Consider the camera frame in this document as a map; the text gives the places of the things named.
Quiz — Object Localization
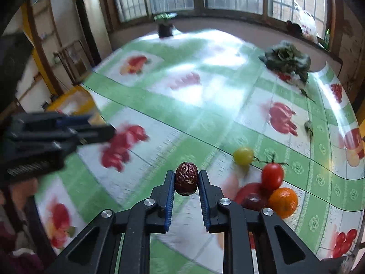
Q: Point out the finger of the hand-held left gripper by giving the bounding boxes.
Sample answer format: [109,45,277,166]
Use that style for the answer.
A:
[68,124,116,146]
[57,114,96,127]

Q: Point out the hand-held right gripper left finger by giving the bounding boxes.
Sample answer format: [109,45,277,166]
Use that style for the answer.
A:
[54,170,176,274]

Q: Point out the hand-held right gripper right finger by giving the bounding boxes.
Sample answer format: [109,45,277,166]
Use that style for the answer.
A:
[199,170,323,274]

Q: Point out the yellow cardboard box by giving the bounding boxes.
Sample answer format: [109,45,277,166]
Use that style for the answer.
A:
[46,87,99,120]

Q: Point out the red dried date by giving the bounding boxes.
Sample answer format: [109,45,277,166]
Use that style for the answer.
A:
[175,162,199,196]

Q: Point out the person's left forearm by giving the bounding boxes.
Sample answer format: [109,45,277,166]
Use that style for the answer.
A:
[0,223,44,274]

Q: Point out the person's left hand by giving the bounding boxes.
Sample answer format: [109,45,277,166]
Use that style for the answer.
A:
[10,177,37,214]

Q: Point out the dark purple plum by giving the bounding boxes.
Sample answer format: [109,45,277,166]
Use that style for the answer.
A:
[242,192,269,211]

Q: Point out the green grape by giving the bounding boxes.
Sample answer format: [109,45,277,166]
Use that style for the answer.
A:
[233,147,254,166]

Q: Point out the wooden rack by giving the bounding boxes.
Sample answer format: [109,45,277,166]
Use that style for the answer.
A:
[53,40,94,85]

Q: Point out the red tomato with stem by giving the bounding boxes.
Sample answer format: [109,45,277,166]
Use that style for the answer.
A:
[261,154,287,191]

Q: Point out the white shelf unit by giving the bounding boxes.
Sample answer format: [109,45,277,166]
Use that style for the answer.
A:
[17,0,67,106]

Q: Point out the orange tangerine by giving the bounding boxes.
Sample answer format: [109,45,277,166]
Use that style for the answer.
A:
[268,187,299,219]

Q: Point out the green fruit print tablecloth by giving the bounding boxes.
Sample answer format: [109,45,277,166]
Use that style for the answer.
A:
[34,29,365,274]

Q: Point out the white tower air conditioner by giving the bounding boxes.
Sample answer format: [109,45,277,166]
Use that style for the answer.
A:
[73,0,113,63]

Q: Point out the black cup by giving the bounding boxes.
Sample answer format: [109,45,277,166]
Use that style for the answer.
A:
[158,23,173,38]

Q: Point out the green leafy vegetable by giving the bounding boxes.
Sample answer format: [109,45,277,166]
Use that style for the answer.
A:
[259,41,312,85]

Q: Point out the wooden framed window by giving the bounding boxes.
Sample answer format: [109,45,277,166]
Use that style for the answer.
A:
[100,0,343,33]

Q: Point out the dark object on windowsill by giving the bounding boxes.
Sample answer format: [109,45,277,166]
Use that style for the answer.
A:
[286,20,303,36]

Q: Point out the white plastic bag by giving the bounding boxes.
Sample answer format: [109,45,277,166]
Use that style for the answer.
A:
[297,4,319,43]

